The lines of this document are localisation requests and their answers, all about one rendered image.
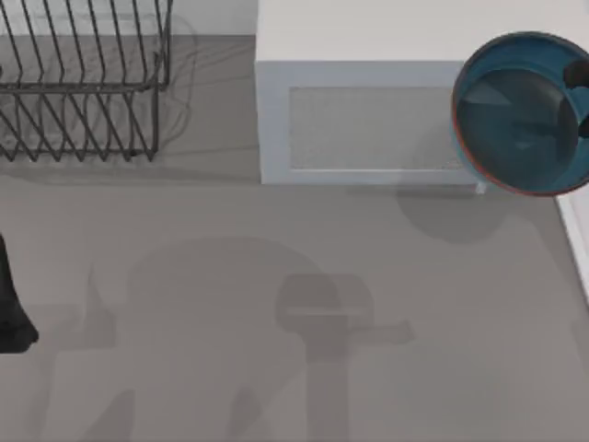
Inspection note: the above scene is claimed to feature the grey mesh cabinet panel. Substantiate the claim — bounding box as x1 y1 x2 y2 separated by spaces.
288 85 466 171

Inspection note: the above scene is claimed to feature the dark wire dish rack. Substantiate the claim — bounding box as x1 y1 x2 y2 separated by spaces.
0 0 175 163

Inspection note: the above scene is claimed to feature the blue bowl with red rim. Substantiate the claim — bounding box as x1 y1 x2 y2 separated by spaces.
450 30 589 198

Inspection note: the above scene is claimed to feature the white panel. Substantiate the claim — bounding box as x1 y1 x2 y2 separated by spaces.
555 192 589 308

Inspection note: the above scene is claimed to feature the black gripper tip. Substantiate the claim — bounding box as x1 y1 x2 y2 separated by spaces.
0 234 40 355

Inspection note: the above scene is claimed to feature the white cabinet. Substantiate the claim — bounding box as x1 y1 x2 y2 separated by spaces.
254 0 589 194

